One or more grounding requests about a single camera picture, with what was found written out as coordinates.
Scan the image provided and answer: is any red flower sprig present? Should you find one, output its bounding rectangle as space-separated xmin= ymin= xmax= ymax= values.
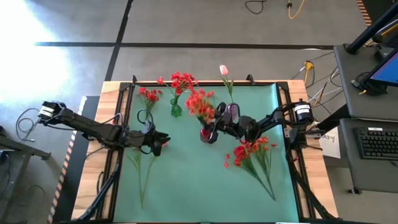
xmin=137 ymin=87 xmax=164 ymax=123
xmin=156 ymin=72 xmax=199 ymax=108

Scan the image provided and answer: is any green glass vase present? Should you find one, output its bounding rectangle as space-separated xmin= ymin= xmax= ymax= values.
xmin=170 ymin=97 xmax=184 ymax=118

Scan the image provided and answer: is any white cable bundle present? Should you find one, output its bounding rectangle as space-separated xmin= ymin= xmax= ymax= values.
xmin=306 ymin=65 xmax=345 ymax=108

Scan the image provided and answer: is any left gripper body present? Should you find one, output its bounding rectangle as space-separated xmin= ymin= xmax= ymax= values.
xmin=130 ymin=130 xmax=156 ymax=150

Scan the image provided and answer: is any purple ribbed glass vase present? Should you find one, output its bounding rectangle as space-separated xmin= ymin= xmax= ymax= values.
xmin=225 ymin=103 xmax=241 ymax=124

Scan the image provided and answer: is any black desk cable bundle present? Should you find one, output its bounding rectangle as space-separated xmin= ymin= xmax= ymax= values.
xmin=350 ymin=70 xmax=389 ymax=96

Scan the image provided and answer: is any black monitor pole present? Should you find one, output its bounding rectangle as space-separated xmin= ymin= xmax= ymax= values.
xmin=346 ymin=1 xmax=398 ymax=55

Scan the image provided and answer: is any black keyboard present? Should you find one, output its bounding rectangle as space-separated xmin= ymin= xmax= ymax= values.
xmin=353 ymin=126 xmax=398 ymax=162

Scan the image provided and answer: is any blue-screen desk monitor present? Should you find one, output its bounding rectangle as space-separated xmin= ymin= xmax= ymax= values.
xmin=363 ymin=46 xmax=398 ymax=88

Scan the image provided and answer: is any black side desk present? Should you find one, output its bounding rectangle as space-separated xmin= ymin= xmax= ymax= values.
xmin=0 ymin=124 xmax=52 ymax=224

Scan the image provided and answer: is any yellow plug with cable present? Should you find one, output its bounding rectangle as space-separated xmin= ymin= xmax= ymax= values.
xmin=290 ymin=60 xmax=315 ymax=80

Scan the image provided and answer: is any grey keyboard tray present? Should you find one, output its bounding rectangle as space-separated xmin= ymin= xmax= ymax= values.
xmin=338 ymin=118 xmax=398 ymax=194

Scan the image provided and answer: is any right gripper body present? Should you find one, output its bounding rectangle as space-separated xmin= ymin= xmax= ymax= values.
xmin=217 ymin=111 xmax=246 ymax=138

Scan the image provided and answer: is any black aluminium table frame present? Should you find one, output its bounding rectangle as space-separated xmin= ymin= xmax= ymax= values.
xmin=74 ymin=73 xmax=343 ymax=223

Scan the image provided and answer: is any orange-red flower sprig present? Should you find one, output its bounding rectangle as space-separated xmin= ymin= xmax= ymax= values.
xmin=223 ymin=143 xmax=277 ymax=202
xmin=185 ymin=88 xmax=218 ymax=127
xmin=238 ymin=136 xmax=278 ymax=200

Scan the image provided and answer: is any teal table mat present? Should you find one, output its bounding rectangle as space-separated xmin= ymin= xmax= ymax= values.
xmin=113 ymin=82 xmax=300 ymax=223

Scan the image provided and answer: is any black floor cable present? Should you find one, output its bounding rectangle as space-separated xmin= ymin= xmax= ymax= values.
xmin=244 ymin=0 xmax=269 ymax=16

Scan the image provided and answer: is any grey cable loop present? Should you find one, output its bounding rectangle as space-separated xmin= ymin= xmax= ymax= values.
xmin=14 ymin=107 xmax=42 ymax=143

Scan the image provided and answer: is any yellow power cord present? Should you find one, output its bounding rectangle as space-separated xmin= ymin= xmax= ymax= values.
xmin=287 ymin=0 xmax=308 ymax=20

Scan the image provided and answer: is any white paper sign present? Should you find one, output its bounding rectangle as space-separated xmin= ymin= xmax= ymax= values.
xmin=318 ymin=126 xmax=342 ymax=160

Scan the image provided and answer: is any red ribbed glass vase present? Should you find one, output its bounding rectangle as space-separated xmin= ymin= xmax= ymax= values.
xmin=199 ymin=124 xmax=219 ymax=145

